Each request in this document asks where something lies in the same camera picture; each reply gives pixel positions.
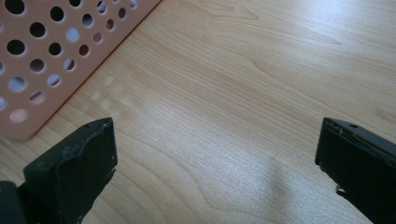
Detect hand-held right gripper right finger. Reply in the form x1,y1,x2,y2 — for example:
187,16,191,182
314,117,396,224

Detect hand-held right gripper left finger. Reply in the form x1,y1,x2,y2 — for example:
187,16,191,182
18,117,119,224

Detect orange perforated plastic basket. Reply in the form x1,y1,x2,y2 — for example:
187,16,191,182
0,0,163,142

